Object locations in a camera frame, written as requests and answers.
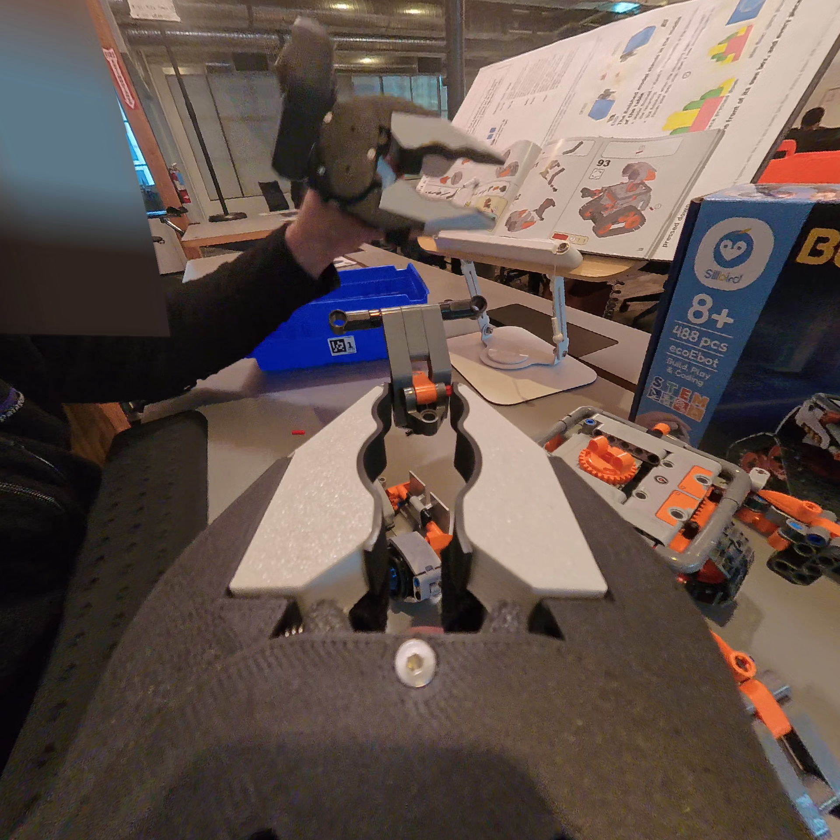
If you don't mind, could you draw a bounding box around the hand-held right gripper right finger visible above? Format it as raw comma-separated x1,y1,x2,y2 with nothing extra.
451,382,609,601

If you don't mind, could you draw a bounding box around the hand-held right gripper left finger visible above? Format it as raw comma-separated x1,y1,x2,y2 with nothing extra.
227,385,393,601

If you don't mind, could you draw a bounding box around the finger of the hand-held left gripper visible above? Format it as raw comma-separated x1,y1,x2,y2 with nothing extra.
389,113,508,175
378,176,497,235

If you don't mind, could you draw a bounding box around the grey orange brick assembly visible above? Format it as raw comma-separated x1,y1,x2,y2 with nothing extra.
328,295,488,438

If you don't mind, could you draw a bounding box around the orange black toy claw arm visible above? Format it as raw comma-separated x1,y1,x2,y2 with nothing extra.
734,469,840,586

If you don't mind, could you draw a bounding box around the person's left forearm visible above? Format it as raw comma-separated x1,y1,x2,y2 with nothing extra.
0,223,343,403

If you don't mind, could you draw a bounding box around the person's left hand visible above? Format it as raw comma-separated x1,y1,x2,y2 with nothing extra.
289,192,396,277

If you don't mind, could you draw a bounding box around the black steel column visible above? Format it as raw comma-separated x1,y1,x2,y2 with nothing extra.
444,0,467,120

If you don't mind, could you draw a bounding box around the grey tracked toy robot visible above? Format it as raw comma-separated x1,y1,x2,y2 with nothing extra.
543,406,757,608

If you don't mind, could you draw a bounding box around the black sign pole stand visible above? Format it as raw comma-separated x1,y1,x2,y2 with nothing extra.
163,46,249,224

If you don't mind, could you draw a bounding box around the white stand base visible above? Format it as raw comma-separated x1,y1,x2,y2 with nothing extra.
449,259,598,405

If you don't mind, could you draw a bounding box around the blue storage bin with tag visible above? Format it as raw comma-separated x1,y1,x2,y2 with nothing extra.
249,262,431,373

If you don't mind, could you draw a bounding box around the black dimpled mat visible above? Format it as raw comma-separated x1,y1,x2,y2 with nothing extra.
0,410,211,788

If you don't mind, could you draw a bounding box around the slim wooden column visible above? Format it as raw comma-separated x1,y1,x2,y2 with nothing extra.
85,0,191,217

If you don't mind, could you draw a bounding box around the printed instruction sheet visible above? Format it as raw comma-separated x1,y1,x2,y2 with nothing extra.
420,0,840,261

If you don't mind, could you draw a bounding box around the blue robot kit box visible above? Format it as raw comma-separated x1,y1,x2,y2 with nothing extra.
629,184,840,519

